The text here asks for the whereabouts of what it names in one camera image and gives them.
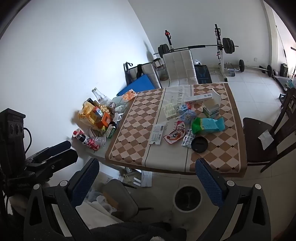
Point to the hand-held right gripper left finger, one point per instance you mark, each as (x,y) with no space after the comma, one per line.
(85,179)

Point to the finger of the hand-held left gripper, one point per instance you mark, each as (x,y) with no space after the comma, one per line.
(57,148)
(64,158)

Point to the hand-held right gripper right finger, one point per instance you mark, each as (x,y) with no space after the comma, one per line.
(208,183)

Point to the silver blister pill pack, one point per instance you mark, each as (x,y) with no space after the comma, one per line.
(187,138)

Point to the white cardboard box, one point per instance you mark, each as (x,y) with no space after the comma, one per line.
(211,110)

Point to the person's left forearm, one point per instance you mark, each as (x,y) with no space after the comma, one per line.
(18,205)

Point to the round trash bin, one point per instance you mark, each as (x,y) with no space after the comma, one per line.
(187,198)

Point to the clear plastic bag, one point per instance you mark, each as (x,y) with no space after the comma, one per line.
(99,199)

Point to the black red soda can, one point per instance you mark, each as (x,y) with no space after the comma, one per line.
(79,135)

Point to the black round lid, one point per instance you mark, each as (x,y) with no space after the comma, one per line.
(200,144)

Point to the orange box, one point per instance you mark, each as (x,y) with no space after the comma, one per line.
(106,120)

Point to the red white snack wrapper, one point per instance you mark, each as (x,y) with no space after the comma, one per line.
(175,135)

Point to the green teal snack bag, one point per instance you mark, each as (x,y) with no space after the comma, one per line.
(209,125)

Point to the flat white cardboard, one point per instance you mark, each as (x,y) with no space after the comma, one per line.
(146,179)

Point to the dark wooden chair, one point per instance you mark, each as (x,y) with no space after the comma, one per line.
(256,139)

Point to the clear glass bottle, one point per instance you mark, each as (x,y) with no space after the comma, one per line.
(97,94)

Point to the blue patterned plastic bag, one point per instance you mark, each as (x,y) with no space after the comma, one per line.
(188,116)

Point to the brown checkered tablecloth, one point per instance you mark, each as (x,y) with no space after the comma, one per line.
(134,129)

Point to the white flat medicine box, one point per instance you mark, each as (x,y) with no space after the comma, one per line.
(156,134)

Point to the white paper sheet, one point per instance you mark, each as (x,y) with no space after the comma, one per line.
(264,139)

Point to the crumpled white paper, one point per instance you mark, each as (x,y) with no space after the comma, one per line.
(120,110)

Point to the person's dark clothing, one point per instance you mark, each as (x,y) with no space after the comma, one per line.
(138,231)

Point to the small blue white carton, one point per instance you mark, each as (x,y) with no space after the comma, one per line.
(184,108)

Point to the pale yellow medicine box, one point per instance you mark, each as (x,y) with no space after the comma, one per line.
(170,111)

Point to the long white red box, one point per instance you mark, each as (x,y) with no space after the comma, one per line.
(197,99)

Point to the orange snack packet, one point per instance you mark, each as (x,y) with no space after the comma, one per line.
(128,95)

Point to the blue mat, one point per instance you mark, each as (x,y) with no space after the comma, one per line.
(137,84)

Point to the black shopping bag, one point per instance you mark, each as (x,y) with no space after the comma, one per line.
(203,74)

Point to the white padded bench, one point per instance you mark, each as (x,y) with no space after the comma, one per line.
(150,74)

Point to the small barbell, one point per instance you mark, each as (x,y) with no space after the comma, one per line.
(241,65)

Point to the white padded chair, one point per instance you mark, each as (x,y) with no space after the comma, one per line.
(179,63)

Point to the glass jar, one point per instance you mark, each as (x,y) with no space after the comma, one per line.
(160,69)

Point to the white weight rack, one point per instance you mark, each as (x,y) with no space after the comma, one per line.
(220,58)

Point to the green canister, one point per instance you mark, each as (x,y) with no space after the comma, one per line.
(285,69)

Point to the barbell with black plates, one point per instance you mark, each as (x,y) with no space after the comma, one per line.
(227,45)

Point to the black folded frame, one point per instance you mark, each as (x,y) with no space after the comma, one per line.
(126,74)

